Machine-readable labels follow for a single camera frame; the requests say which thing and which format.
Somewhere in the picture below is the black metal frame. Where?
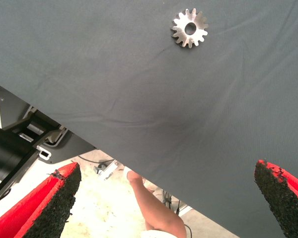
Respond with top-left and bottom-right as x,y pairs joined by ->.
0,83 -> 97,211

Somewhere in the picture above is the thin black cable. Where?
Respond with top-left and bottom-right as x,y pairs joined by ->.
78,155 -> 115,165

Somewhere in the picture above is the silver metal bracket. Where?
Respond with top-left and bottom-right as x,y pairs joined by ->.
93,160 -> 119,181

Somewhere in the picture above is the large steel gear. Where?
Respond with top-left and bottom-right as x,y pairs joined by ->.
170,8 -> 209,49

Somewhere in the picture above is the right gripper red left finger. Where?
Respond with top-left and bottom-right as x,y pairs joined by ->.
0,162 -> 82,238

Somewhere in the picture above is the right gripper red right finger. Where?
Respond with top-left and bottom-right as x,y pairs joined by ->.
254,159 -> 298,238

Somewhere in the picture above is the dark grey table cloth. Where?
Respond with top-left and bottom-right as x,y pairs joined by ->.
0,0 -> 298,238

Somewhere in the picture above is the person's bare leg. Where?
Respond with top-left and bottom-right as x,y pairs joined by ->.
124,166 -> 187,238

